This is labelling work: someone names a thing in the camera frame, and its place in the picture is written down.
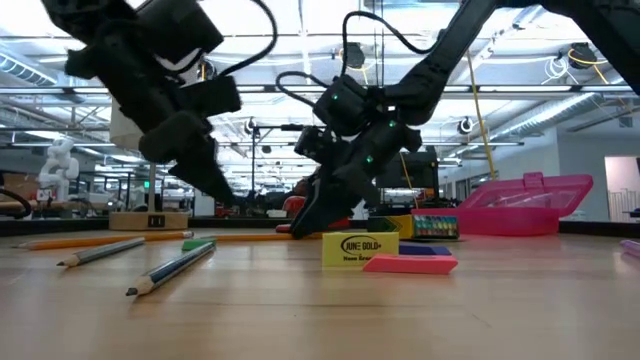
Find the yellow green crayon box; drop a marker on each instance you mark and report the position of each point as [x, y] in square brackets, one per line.
[430, 226]

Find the black table frame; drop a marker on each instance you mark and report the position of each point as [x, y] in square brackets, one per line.
[50, 226]

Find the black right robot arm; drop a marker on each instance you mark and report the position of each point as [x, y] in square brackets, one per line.
[450, 55]

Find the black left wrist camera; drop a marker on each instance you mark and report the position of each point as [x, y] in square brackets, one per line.
[180, 30]

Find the yellow eraser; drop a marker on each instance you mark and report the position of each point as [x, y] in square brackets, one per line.
[335, 255]

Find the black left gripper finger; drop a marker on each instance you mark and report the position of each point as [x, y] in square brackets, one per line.
[195, 160]
[210, 97]

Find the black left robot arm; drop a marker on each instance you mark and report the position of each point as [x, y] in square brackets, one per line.
[85, 12]

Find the black monitor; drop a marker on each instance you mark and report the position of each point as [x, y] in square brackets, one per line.
[420, 170]

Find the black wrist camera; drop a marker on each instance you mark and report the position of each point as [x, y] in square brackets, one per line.
[312, 142]
[180, 30]

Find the orange pencil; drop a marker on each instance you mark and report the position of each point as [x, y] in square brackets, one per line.
[100, 240]

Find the pink plastic pencil box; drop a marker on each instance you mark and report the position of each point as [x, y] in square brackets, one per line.
[500, 220]

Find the grey pencil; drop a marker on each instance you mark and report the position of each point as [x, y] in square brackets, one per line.
[105, 251]

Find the pink eraser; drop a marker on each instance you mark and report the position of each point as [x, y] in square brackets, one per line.
[410, 264]

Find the blue eraser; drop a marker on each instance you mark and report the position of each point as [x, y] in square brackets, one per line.
[425, 249]

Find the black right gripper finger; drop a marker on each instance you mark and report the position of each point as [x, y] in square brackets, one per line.
[332, 200]
[307, 205]

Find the red stapler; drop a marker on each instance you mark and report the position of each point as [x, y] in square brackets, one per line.
[292, 205]

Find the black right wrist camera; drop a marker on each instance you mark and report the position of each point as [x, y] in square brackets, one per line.
[312, 142]

